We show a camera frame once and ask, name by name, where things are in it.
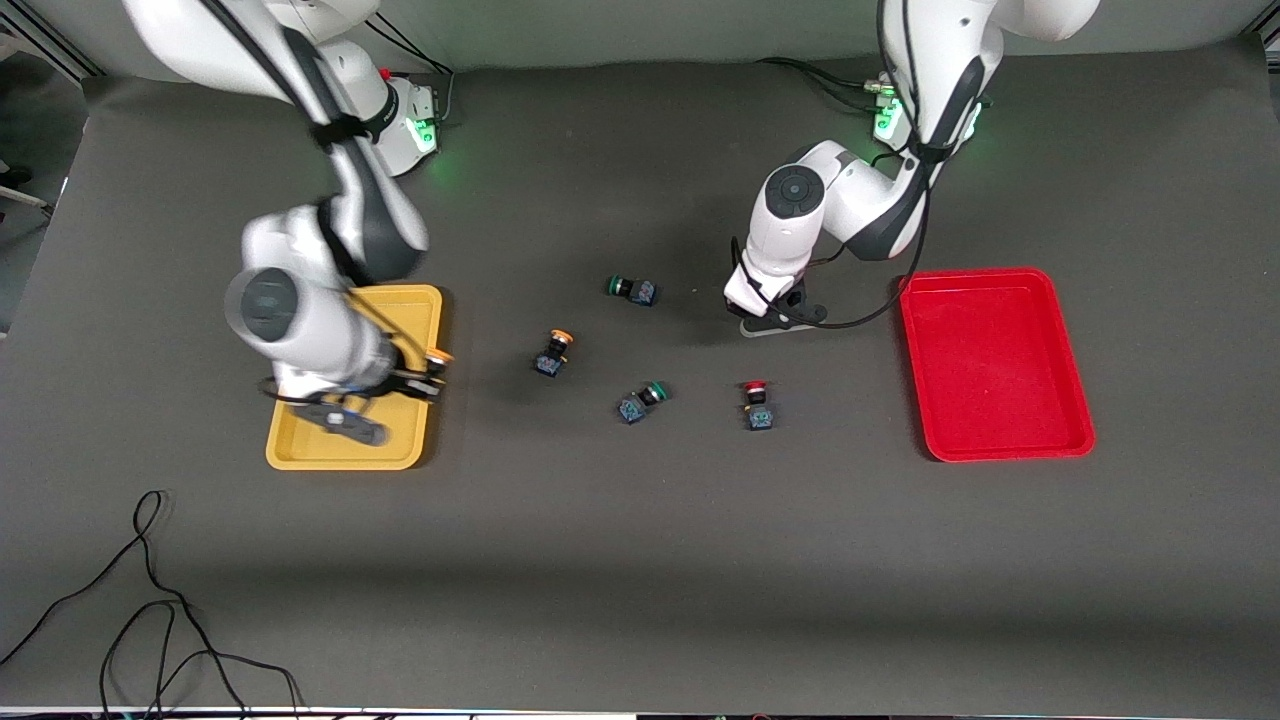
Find yellow plastic tray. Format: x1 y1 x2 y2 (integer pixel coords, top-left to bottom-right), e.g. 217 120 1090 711
265 284 444 471

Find red plastic tray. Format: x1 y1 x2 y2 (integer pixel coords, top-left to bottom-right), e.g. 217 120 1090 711
897 267 1097 463

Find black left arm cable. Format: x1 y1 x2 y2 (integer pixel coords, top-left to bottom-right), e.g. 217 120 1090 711
730 0 941 331

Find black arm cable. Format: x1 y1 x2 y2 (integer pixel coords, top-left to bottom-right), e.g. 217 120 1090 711
730 0 941 331
200 0 441 401

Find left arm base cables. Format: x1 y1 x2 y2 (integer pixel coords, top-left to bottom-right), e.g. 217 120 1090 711
757 55 901 113

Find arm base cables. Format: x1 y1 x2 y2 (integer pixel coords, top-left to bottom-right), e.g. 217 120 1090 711
365 15 457 126
757 55 901 113

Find loose black cable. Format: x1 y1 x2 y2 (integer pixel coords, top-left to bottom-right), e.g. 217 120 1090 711
0 490 301 719

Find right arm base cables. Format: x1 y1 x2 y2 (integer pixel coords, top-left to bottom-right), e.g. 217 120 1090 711
365 15 457 126

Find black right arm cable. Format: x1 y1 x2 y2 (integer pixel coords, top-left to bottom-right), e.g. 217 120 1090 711
200 0 441 401

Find aluminium frame bar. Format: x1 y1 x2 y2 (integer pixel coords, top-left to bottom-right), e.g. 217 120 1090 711
0 22 106 83

